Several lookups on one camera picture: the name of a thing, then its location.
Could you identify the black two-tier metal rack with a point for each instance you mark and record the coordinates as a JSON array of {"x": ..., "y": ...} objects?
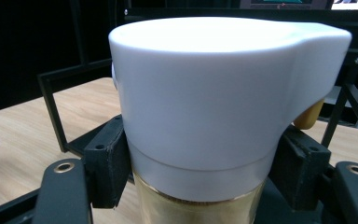
[{"x": 51, "y": 102}]

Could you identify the amber bottle with white lid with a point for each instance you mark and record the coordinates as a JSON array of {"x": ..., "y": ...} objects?
[{"x": 205, "y": 109}]

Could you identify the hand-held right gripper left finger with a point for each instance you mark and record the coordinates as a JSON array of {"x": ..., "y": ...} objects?
[{"x": 107, "y": 165}]

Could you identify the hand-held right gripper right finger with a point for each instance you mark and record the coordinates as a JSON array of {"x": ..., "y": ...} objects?
[{"x": 301, "y": 169}]

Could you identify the monitor with white screen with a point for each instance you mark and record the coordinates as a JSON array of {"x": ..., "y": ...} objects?
[{"x": 352, "y": 3}]

